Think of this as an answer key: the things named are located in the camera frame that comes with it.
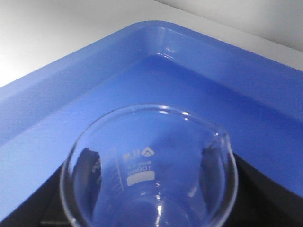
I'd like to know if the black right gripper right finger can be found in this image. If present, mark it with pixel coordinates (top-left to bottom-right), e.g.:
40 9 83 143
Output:
224 155 303 227

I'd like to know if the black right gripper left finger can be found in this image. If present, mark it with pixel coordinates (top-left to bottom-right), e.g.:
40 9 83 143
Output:
0 166 71 227

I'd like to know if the clear glass beaker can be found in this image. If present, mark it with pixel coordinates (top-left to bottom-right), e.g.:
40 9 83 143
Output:
60 104 238 227

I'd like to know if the blue plastic tray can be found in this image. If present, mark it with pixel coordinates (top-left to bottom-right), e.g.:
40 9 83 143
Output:
0 21 303 219

